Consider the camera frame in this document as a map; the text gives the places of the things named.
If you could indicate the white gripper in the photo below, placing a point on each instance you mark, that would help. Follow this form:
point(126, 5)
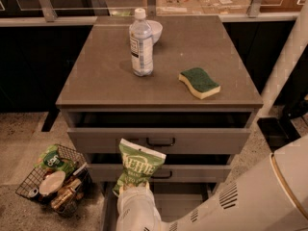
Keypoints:
point(136, 205)

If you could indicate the green jalapeno chip bag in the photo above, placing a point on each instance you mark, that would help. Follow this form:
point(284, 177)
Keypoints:
point(139, 164)

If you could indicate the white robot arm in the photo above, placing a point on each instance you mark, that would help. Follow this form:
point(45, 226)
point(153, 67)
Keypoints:
point(271, 196)

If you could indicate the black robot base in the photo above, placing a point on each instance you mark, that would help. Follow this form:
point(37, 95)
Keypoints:
point(281, 131)

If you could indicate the grey bottom drawer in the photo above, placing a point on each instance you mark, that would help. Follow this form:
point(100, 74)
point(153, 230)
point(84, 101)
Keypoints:
point(173, 200)

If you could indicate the grey drawer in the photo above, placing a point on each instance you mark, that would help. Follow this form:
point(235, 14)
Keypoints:
point(173, 200)
point(167, 132)
point(191, 168)

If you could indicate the grey middle drawer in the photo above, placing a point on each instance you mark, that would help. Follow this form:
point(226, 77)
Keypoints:
point(191, 168)

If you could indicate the grey top drawer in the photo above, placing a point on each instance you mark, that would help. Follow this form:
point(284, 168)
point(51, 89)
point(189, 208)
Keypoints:
point(167, 132)

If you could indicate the green snack bag in basket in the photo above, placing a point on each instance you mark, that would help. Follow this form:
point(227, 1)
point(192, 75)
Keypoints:
point(51, 159)

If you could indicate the grey drawer cabinet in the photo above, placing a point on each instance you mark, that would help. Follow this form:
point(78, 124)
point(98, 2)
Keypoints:
point(102, 79)

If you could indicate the brown snack packet in basket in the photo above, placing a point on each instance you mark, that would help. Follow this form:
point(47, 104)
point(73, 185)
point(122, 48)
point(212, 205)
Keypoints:
point(65, 194)

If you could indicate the white bowl in basket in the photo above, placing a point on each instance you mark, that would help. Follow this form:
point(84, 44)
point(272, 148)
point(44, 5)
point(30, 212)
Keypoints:
point(52, 183)

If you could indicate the soda can in basket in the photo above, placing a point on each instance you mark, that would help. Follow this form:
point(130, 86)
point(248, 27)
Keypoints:
point(33, 193)

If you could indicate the green yellow sponge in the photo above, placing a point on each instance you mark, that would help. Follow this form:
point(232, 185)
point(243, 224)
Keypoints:
point(199, 83)

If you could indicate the clear plastic water bottle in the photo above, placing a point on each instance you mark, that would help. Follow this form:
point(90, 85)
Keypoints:
point(141, 44)

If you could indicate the cardboard box left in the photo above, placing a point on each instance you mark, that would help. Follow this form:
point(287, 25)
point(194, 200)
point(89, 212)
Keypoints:
point(178, 7)

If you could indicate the black wire basket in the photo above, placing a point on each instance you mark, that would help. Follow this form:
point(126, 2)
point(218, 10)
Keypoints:
point(37, 175)

